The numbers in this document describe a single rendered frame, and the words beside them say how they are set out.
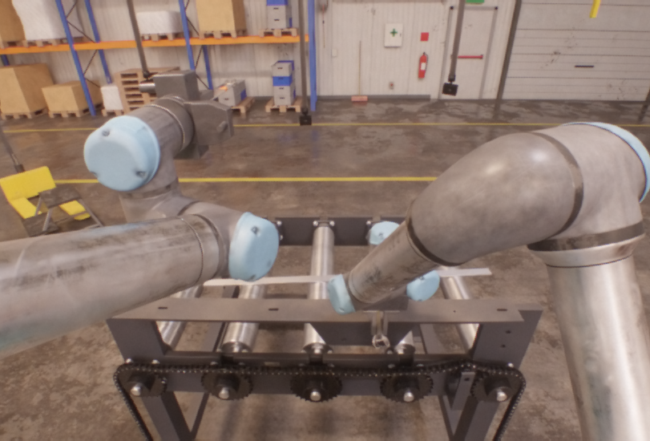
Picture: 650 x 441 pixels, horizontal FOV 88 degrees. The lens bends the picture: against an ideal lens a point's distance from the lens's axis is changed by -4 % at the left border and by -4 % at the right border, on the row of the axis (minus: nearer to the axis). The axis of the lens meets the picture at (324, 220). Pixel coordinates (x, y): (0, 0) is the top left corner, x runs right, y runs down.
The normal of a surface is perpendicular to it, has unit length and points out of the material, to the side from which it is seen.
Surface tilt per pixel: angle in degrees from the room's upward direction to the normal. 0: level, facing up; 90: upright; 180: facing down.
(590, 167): 52
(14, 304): 73
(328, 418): 0
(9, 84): 90
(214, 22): 90
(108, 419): 0
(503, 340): 90
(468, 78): 90
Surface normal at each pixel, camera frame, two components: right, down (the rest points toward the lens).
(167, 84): -0.03, 0.50
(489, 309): -0.02, -0.87
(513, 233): -0.11, 0.66
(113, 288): 0.89, 0.14
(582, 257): -0.24, 0.78
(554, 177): 0.07, -0.10
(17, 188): 0.78, 0.30
